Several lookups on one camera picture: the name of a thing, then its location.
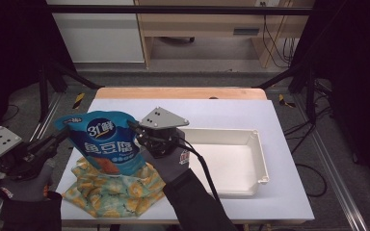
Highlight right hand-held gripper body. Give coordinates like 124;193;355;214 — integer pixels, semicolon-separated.
134;106;191;160

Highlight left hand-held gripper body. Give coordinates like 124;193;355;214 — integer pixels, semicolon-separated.
0;125;62;184

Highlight blue snack pouch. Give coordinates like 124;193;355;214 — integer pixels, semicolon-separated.
54;110;147;177

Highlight fruit print cloth bag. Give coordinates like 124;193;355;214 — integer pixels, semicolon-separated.
61;156;168;219

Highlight person's right hand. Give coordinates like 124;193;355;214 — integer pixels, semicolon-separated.
140;128;194;185

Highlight person's left hand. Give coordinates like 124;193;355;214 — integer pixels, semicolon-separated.
0;157;58;202

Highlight yellow black floor tape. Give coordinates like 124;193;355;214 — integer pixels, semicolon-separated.
277;93;297;109
72;92;86;110

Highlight white table board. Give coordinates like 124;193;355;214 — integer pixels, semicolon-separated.
56;98;316;222

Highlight black stand leg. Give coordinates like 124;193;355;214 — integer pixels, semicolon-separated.
38;61;105;123
256;62;319;124

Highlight white plastic tray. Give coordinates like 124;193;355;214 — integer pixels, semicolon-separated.
172;127;270;196

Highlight grey chair base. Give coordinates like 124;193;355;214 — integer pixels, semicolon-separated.
158;36;196;45

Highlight white cabinet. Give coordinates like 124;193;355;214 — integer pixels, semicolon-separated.
46;0;145;64

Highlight black curtain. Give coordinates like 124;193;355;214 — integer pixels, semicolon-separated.
0;0;75;145
298;0;370;187

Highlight wooden desk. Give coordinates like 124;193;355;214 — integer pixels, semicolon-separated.
134;0;316;69

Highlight aluminium floor rail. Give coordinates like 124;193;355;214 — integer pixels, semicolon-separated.
293;94;370;231
0;90;64;231

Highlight black floor cable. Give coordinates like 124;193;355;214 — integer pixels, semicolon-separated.
0;104;20;124

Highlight black frame bar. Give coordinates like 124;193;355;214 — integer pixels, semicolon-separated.
42;4;316;16

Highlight black desk cables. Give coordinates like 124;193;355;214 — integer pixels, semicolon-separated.
261;3;298;69

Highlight black floor cables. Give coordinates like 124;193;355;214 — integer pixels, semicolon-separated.
282;105;331;198

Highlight white wall socket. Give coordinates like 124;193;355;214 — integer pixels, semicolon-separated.
254;0;281;8

